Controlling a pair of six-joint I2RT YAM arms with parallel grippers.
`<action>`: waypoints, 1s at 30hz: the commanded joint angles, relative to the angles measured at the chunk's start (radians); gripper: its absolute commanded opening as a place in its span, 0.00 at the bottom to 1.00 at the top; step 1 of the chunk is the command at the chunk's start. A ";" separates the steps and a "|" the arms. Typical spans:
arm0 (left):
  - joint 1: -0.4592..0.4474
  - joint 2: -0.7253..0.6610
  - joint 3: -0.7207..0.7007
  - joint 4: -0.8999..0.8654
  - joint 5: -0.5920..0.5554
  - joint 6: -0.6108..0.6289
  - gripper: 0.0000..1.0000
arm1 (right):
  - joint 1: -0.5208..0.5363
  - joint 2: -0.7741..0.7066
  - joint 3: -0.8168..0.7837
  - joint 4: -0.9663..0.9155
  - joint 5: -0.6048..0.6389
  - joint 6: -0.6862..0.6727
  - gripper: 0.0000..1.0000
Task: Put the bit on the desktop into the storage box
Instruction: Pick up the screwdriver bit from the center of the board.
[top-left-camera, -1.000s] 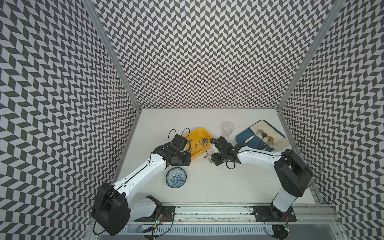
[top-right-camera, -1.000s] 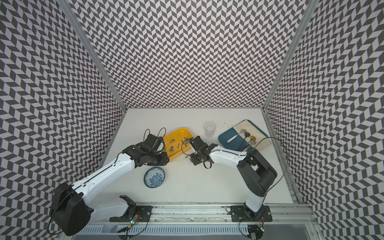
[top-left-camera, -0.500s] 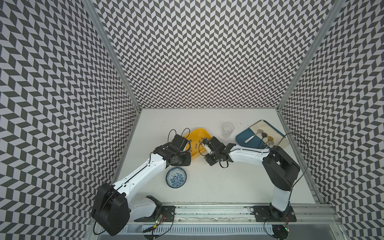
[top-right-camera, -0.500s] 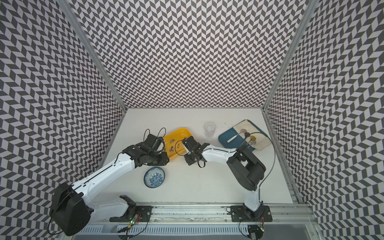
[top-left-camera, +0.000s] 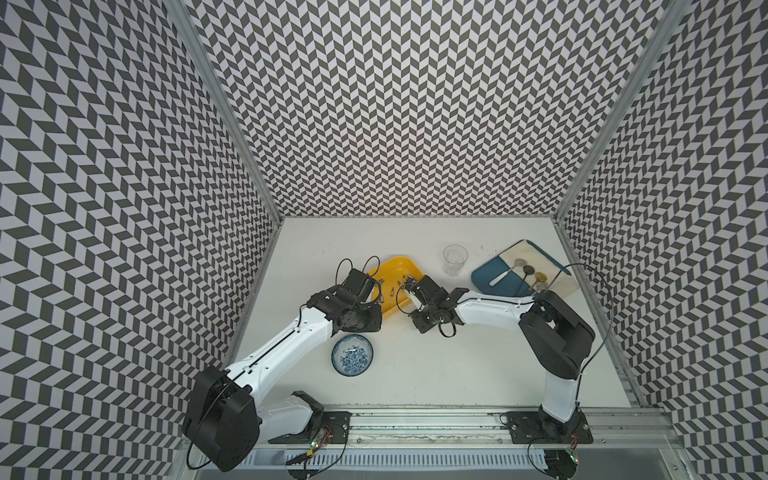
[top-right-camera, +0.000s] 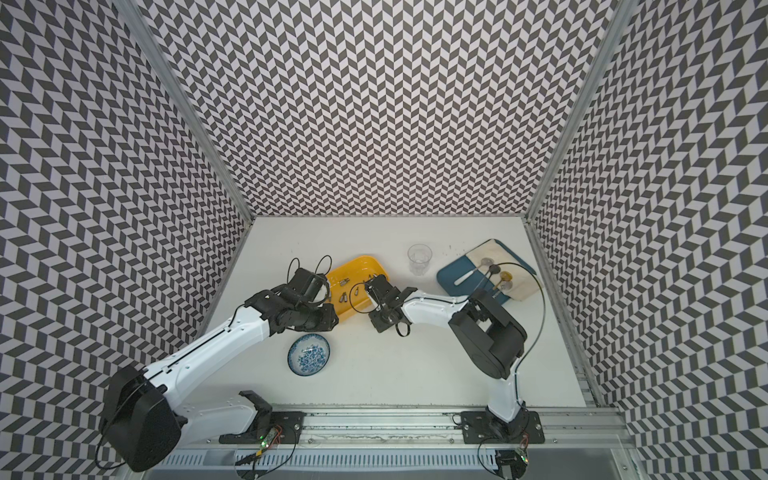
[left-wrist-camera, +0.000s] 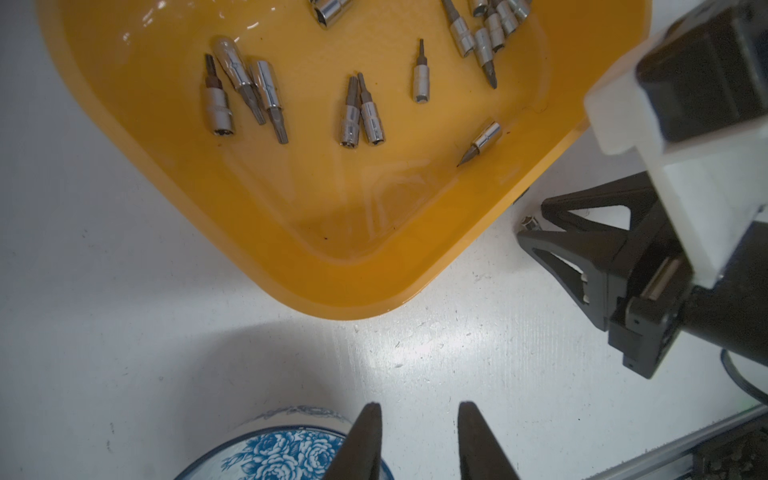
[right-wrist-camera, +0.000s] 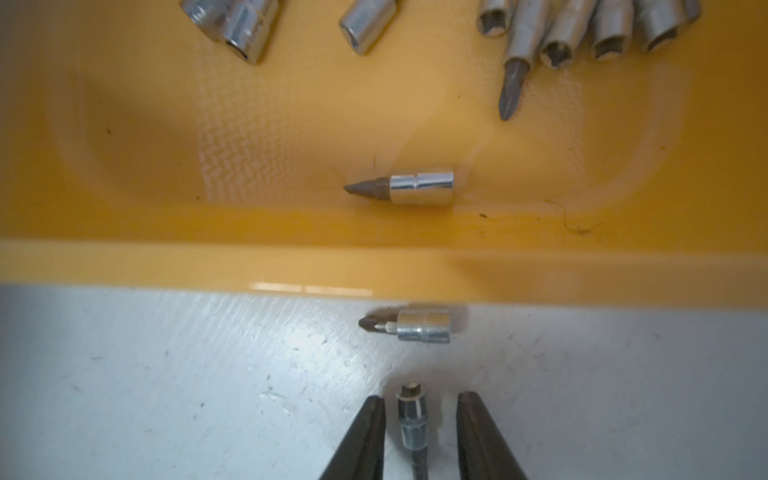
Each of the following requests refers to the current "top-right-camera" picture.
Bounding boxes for clear plastic cup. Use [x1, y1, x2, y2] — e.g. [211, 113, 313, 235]
[407, 244, 433, 276]

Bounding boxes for screws in bowl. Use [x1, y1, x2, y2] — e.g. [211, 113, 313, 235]
[297, 345, 326, 371]

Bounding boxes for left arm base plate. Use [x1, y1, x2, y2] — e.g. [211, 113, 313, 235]
[218, 390, 306, 448]

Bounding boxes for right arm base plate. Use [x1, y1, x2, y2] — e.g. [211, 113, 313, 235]
[458, 409, 545, 445]

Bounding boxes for teal tray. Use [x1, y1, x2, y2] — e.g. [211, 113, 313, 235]
[436, 239, 540, 304]

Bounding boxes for gold round spoon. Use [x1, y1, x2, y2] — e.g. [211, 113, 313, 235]
[498, 271, 513, 289]

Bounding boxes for blue white ceramic bowl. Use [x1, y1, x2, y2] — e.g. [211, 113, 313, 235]
[287, 333, 331, 377]

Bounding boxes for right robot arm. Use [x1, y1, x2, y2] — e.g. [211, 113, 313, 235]
[363, 275, 528, 424]

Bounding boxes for yellow plastic storage box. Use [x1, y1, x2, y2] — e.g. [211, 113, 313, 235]
[327, 255, 389, 322]

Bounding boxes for dark round spoon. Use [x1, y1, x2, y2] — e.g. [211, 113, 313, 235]
[488, 264, 501, 281]

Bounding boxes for aluminium front rail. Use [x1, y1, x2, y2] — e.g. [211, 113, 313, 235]
[128, 407, 637, 451]

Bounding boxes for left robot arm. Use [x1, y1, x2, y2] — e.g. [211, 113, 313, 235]
[99, 268, 339, 472]

